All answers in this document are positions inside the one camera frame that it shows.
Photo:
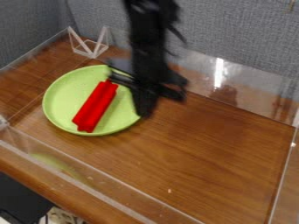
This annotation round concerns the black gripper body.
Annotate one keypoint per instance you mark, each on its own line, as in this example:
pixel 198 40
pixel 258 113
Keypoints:
pixel 122 75

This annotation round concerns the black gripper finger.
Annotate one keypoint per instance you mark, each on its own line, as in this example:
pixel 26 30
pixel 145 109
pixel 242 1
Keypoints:
pixel 146 97

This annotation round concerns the red star-profile carrot bar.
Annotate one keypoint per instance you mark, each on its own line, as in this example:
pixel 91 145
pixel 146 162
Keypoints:
pixel 95 106

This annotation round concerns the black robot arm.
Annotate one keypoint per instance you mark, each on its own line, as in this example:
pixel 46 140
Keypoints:
pixel 153 80

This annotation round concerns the light green round plate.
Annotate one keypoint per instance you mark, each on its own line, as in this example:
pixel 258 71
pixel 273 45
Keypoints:
pixel 67 94

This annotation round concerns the black object under table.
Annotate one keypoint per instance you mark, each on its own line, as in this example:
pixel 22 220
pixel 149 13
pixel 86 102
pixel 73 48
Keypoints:
pixel 22 205

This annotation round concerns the clear acrylic enclosure walls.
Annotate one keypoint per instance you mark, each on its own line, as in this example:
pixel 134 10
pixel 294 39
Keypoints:
pixel 210 161

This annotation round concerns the clear acrylic corner bracket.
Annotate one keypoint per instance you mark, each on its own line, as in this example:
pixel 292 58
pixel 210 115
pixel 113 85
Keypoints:
pixel 87 47

